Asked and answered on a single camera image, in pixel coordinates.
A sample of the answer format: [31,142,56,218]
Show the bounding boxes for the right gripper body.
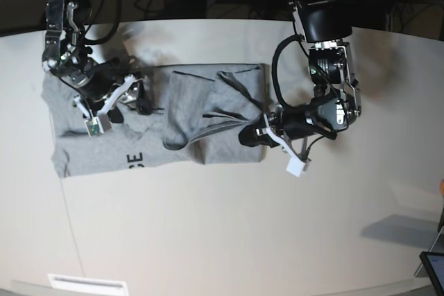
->
[78,60,142,111]

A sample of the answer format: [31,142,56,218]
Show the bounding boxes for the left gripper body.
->
[264,105,337,157]

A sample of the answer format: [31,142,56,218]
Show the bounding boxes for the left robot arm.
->
[239,0,362,150]

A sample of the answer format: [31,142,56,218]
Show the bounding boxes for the grey T-shirt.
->
[42,64,266,178]

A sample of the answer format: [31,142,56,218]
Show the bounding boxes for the white paper label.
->
[48,273,128,289]

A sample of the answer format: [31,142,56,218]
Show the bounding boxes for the black tablet screen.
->
[420,252,443,296]

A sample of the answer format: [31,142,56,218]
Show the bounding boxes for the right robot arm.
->
[42,0,154,127]

